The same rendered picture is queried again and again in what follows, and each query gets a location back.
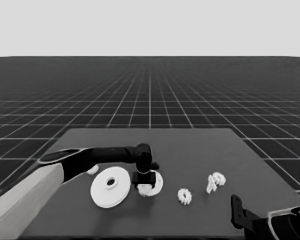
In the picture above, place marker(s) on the large thick white disc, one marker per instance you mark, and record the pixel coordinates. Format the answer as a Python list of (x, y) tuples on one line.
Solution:
[(101, 193)]

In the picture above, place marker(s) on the white round carrier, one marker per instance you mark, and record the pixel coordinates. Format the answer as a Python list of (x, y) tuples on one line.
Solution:
[(159, 183)]

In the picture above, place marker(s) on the small white gear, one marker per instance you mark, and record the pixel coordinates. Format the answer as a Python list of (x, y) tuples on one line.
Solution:
[(93, 170), (222, 178), (181, 198), (141, 192)]

